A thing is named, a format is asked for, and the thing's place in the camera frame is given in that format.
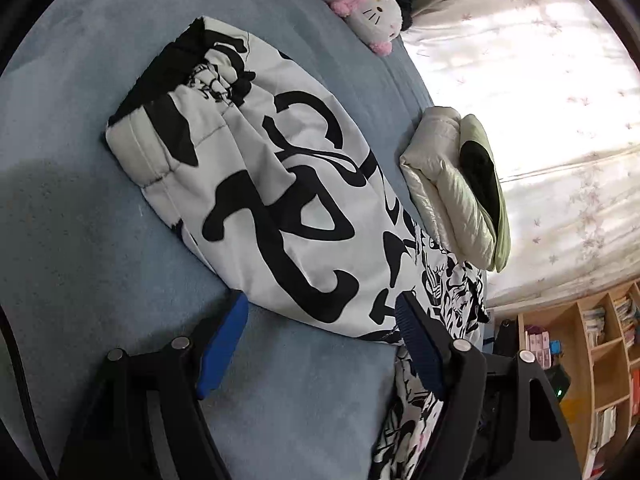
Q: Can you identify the stack of pink boxes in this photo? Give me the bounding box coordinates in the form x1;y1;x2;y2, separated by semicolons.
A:
524;327;553;368

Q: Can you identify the black cable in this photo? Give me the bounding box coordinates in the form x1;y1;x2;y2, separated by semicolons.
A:
0;305;56;480

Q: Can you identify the white floral curtain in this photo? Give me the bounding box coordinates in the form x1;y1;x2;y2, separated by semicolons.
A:
400;0;640;311

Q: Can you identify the black and white printed jacket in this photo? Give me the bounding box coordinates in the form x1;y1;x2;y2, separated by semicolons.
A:
105;16;493;480

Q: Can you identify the folded green and black garment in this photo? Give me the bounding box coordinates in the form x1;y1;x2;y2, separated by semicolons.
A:
457;113;512;273

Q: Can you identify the folded white puffer jacket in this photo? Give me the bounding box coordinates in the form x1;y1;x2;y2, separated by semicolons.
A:
399;106;498;270

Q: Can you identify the blue bed blanket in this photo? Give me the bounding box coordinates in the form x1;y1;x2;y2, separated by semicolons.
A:
0;0;491;480

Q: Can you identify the wooden bookshelf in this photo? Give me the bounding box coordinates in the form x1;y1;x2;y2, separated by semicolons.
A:
517;280;640;480

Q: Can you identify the row of books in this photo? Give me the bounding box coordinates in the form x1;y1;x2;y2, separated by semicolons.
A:
582;307;608;348
612;295;640;361
590;405;618;451

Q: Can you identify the black device with green light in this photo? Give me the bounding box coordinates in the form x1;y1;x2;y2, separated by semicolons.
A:
542;365;572;403

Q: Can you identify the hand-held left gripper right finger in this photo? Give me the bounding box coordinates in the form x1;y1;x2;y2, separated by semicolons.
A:
395;290;583;480

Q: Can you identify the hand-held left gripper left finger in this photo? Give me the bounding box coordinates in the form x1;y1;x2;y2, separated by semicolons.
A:
57;289;250;480

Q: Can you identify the pink and white cat plush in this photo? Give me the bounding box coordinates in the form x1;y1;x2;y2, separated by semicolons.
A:
320;0;405;57

